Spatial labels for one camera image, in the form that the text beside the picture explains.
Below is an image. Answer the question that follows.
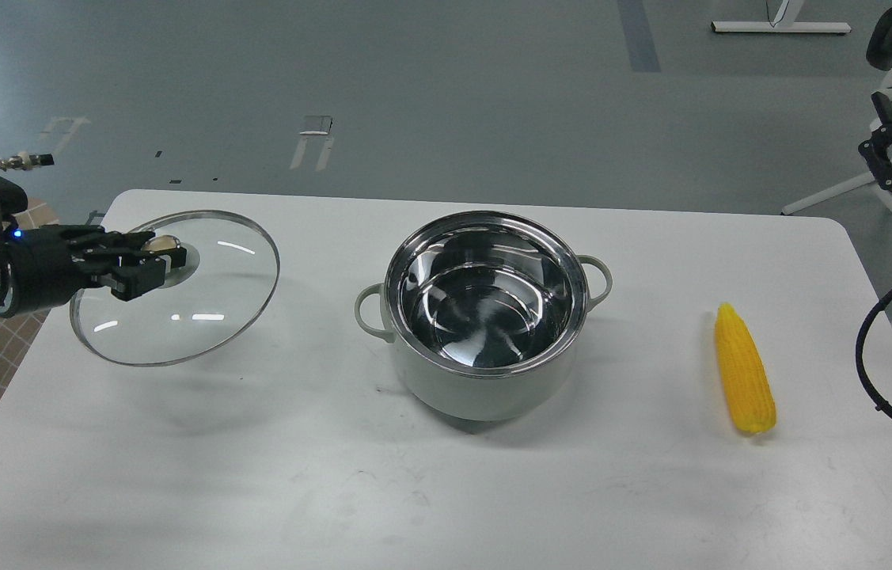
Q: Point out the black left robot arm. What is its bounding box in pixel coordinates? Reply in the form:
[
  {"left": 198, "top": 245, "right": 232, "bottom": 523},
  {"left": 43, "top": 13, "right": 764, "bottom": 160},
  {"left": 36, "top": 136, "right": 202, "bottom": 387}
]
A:
[{"left": 0, "top": 151, "right": 192, "bottom": 318}]

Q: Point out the glass pot lid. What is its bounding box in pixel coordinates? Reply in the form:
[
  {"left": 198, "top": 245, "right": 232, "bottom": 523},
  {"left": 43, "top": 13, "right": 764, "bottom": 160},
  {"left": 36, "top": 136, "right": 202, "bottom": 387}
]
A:
[{"left": 70, "top": 210, "right": 280, "bottom": 366}]

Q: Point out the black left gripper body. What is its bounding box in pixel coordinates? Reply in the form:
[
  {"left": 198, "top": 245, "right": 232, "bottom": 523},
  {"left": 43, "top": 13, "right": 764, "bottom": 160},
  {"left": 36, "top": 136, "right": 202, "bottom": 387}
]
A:
[{"left": 0, "top": 226, "right": 107, "bottom": 317}]

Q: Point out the yellow corn cob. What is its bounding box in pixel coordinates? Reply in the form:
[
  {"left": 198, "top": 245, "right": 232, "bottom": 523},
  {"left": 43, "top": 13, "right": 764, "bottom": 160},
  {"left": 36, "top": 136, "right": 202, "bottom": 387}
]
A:
[{"left": 714, "top": 302, "right": 777, "bottom": 435}]

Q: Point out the white desk frame foot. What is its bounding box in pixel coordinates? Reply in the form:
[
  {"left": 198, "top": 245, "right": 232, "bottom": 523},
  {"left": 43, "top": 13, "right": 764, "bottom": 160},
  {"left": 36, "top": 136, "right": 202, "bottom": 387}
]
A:
[{"left": 710, "top": 1, "right": 853, "bottom": 36}]

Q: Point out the white pot with steel interior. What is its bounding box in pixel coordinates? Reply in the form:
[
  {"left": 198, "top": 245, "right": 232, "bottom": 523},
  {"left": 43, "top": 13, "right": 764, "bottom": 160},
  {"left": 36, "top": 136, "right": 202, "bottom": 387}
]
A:
[{"left": 354, "top": 210, "right": 613, "bottom": 422}]

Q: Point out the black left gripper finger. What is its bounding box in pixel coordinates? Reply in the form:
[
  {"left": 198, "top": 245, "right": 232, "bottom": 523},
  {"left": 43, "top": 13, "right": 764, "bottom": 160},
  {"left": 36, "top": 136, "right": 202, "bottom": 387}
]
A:
[
  {"left": 97, "top": 257, "right": 169, "bottom": 302},
  {"left": 101, "top": 231, "right": 188, "bottom": 270}
]

